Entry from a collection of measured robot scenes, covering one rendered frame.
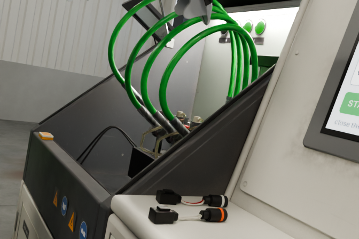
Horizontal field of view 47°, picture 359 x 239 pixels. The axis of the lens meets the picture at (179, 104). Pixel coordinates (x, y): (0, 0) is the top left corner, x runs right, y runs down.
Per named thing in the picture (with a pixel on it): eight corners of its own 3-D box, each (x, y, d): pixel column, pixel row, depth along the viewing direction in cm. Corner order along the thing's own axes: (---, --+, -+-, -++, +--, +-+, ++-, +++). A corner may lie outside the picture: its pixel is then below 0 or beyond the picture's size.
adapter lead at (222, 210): (154, 224, 55) (156, 209, 55) (147, 218, 57) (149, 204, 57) (227, 224, 61) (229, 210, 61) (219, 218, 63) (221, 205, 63)
